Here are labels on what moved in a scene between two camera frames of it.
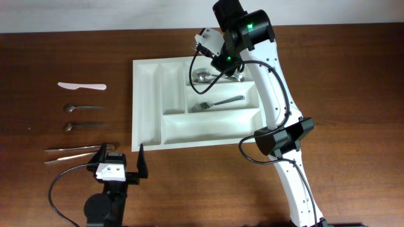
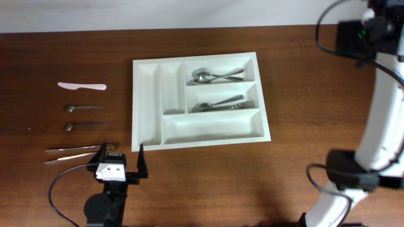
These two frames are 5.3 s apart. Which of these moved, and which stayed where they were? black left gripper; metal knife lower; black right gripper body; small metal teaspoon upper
Moved: black right gripper body
Stayed: black left gripper; small metal teaspoon upper; metal knife lower
